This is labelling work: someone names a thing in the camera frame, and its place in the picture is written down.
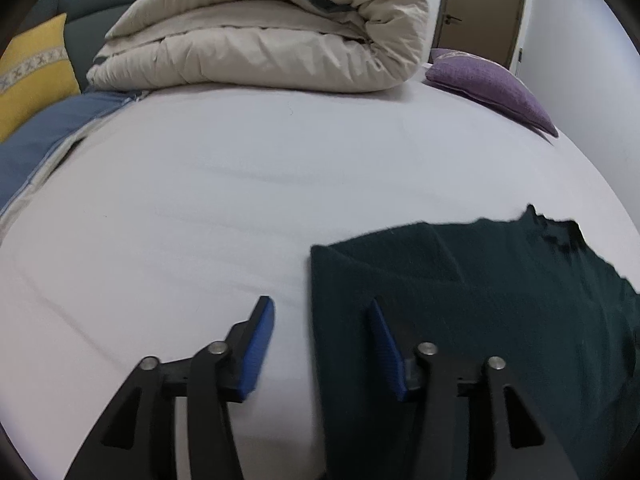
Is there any dark green knit sweater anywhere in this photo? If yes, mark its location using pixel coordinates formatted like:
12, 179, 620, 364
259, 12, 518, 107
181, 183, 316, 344
310, 204, 640, 480

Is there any blue blanket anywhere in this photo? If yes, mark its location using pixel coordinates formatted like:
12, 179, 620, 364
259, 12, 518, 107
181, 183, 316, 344
0, 91, 148, 216

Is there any purple pillow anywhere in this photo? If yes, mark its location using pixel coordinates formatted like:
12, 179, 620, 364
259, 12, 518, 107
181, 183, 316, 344
425, 48, 559, 138

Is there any beige folded duvet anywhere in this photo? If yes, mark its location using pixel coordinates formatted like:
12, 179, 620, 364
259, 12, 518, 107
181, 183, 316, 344
86, 0, 431, 93

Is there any bed with white sheet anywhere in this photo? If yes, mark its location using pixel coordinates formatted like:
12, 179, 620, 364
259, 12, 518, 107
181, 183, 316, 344
0, 60, 640, 480

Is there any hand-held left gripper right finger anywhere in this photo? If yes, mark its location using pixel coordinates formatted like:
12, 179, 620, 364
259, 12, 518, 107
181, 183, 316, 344
367, 297, 581, 480

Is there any grey-blue sofa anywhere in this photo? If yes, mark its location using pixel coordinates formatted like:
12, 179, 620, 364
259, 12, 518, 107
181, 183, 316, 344
15, 0, 183, 93

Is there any brown wooden door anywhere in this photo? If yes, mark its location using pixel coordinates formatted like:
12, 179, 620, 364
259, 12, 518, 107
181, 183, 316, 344
432, 0, 530, 68

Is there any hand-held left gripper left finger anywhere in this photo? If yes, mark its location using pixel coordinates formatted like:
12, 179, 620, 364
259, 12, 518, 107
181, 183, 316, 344
65, 296, 276, 480

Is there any yellow patterned pillow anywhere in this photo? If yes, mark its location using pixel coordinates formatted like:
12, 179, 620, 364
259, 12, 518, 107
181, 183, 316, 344
0, 12, 82, 143

